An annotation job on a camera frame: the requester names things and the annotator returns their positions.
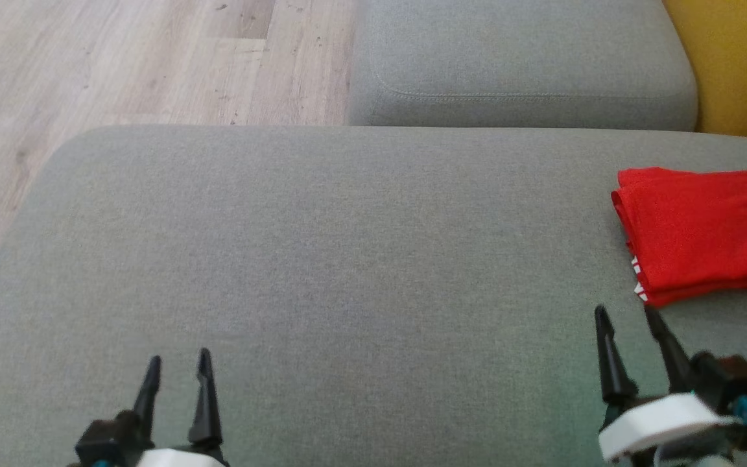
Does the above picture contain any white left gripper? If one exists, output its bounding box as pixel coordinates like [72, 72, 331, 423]
[132, 347, 231, 467]

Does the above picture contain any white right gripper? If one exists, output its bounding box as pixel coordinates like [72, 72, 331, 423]
[593, 304, 739, 467]

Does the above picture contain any large grey sofa chaise cushion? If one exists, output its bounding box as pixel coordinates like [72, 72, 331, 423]
[0, 124, 747, 467]

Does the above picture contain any large yellow sofa back cushion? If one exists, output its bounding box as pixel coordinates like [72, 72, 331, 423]
[661, 0, 747, 147]

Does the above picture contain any grey sofa seat cushion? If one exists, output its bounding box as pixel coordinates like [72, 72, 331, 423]
[346, 0, 700, 131]

